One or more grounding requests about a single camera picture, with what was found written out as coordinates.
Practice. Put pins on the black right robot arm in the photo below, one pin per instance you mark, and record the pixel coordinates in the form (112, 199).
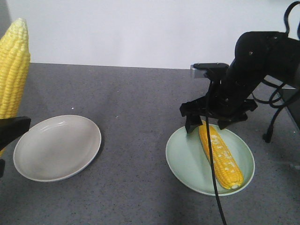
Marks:
(257, 54)

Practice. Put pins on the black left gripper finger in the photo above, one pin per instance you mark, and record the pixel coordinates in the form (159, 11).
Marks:
(2, 167)
(12, 128)

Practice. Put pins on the black induction cooktop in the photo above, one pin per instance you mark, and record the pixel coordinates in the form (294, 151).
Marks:
(293, 108)

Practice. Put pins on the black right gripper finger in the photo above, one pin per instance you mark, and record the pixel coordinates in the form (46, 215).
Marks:
(224, 123)
(192, 122)

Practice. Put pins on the pale yellow corn cob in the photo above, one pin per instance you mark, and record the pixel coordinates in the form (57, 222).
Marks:
(227, 172)

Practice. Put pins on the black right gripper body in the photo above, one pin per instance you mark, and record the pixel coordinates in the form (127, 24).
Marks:
(228, 99)

